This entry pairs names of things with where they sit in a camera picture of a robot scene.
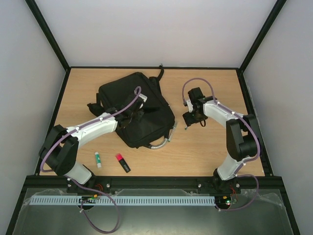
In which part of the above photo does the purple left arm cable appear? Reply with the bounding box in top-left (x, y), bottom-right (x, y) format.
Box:
top-left (40, 86), bottom-right (120, 233)

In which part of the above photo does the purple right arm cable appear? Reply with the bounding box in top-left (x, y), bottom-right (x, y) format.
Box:
top-left (182, 77), bottom-right (260, 212)

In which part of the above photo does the black student backpack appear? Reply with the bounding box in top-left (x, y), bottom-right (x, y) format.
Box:
top-left (88, 66), bottom-right (175, 150)

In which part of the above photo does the pink black highlighter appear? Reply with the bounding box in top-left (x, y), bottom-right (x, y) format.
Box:
top-left (115, 154), bottom-right (131, 173)

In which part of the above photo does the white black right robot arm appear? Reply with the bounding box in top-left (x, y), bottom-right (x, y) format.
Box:
top-left (182, 87), bottom-right (262, 192)

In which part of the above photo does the light blue cable duct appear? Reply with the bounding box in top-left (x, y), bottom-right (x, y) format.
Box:
top-left (29, 195), bottom-right (216, 206)

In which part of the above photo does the green cap white marker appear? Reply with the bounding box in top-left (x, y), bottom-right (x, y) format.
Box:
top-left (168, 122), bottom-right (178, 142)

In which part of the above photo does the black enclosure frame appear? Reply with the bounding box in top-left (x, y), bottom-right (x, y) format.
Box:
top-left (4, 0), bottom-right (301, 235)

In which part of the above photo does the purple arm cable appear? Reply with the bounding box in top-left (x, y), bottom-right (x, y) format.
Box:
top-left (40, 86), bottom-right (120, 233)
top-left (182, 77), bottom-right (260, 212)

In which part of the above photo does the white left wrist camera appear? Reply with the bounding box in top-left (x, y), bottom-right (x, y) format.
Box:
top-left (139, 93), bottom-right (148, 103)

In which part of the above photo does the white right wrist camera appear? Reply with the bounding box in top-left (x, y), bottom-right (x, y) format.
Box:
top-left (183, 99), bottom-right (193, 112)

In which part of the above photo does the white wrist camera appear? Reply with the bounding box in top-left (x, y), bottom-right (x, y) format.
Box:
top-left (183, 99), bottom-right (193, 112)
top-left (139, 93), bottom-right (148, 103)

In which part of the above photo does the green white glue stick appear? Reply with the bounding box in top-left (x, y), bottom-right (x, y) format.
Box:
top-left (94, 152), bottom-right (102, 168)

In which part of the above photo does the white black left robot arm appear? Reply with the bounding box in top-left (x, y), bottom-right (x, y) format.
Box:
top-left (39, 94), bottom-right (147, 185)

